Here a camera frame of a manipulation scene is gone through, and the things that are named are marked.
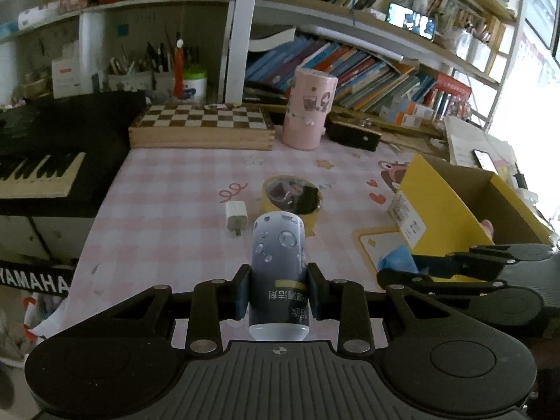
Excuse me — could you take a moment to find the pen holder with pens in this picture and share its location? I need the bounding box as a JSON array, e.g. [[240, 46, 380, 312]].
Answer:
[[107, 39, 176, 92]]

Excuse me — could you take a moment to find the black electronic keyboard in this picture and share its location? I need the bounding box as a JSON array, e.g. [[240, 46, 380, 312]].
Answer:
[[0, 92, 147, 218]]

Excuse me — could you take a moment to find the black smartphone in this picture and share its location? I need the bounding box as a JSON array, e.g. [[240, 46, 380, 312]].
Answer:
[[472, 149, 499, 171]]

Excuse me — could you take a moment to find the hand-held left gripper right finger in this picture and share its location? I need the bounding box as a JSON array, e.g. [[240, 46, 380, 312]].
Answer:
[[306, 262, 443, 355]]

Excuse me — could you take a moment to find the stack of white papers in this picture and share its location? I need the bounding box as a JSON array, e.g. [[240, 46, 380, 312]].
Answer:
[[444, 116, 517, 169]]

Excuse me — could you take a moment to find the black case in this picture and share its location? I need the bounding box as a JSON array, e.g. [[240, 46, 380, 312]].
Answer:
[[328, 116, 381, 152]]

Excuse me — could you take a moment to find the yellow tape roll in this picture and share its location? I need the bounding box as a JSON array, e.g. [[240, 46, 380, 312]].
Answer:
[[261, 176, 323, 235]]

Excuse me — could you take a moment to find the red pen white ball top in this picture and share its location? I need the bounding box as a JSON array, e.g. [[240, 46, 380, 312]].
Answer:
[[174, 35, 184, 97]]

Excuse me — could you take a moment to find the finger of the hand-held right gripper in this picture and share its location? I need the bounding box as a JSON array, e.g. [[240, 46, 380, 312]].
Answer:
[[413, 245, 504, 278], [377, 269, 508, 302]]

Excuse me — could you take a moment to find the wooden chessboard box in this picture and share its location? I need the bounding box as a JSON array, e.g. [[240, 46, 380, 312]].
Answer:
[[128, 103, 276, 152]]

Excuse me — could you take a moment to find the white charger plug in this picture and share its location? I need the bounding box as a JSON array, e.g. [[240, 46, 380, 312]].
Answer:
[[225, 201, 249, 237]]

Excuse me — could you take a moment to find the white jar green lid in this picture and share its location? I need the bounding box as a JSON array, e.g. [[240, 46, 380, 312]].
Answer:
[[183, 69, 208, 102]]

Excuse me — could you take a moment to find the pink cylindrical container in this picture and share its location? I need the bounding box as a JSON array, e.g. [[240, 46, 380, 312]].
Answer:
[[281, 66, 338, 150]]

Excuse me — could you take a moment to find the pink checked tablecloth desktop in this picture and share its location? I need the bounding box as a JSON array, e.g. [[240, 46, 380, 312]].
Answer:
[[26, 144, 460, 342]]

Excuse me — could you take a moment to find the blue cloth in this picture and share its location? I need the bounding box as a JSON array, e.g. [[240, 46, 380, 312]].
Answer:
[[377, 245, 418, 272]]

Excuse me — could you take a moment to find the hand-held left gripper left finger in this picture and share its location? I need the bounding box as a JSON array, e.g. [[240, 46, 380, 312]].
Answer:
[[109, 264, 253, 355]]

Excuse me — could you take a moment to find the yellow cardboard box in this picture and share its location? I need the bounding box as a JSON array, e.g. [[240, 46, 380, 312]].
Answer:
[[387, 154, 553, 283]]

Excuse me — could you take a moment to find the smartphone showing video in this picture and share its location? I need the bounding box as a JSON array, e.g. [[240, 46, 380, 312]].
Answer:
[[387, 3, 437, 40]]

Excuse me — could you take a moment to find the white orange small box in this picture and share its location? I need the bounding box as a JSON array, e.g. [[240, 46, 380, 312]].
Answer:
[[380, 107, 416, 126], [396, 98, 438, 120]]

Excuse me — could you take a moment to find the dark blue bubble-print bottle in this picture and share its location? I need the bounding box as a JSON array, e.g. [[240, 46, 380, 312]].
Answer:
[[248, 211, 311, 343]]

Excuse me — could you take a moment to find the white shelf unit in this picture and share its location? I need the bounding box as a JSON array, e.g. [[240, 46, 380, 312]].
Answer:
[[0, 0, 526, 141]]

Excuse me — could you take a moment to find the white box red label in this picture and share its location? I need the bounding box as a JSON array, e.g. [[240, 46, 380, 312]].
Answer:
[[51, 57, 82, 99]]

